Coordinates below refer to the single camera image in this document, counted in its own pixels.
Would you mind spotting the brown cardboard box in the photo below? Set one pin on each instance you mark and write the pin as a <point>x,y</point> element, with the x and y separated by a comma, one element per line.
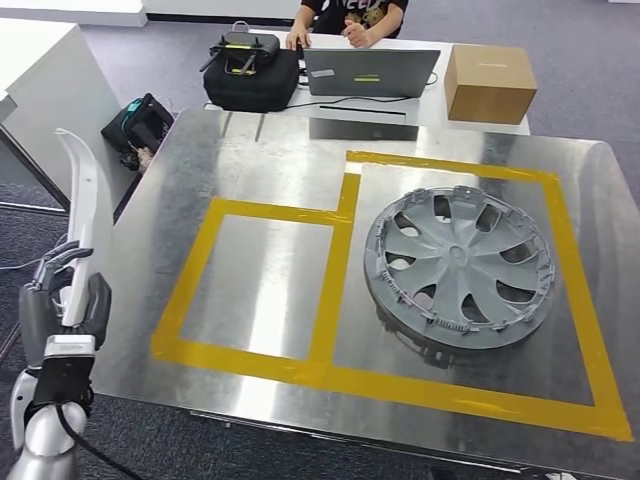
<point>490,86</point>

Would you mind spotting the black carry case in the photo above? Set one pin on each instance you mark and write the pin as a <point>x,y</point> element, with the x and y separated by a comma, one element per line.
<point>250,89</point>

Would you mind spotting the white desk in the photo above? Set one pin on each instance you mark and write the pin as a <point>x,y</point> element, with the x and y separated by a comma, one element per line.
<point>430,109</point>

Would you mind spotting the person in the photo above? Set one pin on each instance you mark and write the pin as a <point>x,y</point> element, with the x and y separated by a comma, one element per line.
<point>370,13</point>

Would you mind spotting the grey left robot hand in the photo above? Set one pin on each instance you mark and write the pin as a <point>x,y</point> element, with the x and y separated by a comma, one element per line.
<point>35,318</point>

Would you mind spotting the grey laptop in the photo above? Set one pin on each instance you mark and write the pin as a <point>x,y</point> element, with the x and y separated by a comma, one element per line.
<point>370,69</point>

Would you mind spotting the black remote controller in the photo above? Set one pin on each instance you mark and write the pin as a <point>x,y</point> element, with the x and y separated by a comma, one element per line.
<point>250,45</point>

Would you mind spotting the grey plastic wheel cover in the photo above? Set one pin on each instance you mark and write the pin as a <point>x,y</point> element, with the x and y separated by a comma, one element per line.
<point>455,255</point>

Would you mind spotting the stainless steel workbench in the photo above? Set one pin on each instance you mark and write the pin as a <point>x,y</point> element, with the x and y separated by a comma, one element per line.
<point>280,166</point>

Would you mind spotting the black backpack with teal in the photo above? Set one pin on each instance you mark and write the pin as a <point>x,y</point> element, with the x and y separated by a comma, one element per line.
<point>140,126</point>

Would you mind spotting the white partition panel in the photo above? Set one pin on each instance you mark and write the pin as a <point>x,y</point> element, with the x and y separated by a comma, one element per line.
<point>55,99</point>

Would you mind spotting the white plastic shell part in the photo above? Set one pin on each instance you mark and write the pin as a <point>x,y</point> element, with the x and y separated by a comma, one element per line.
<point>82,199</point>

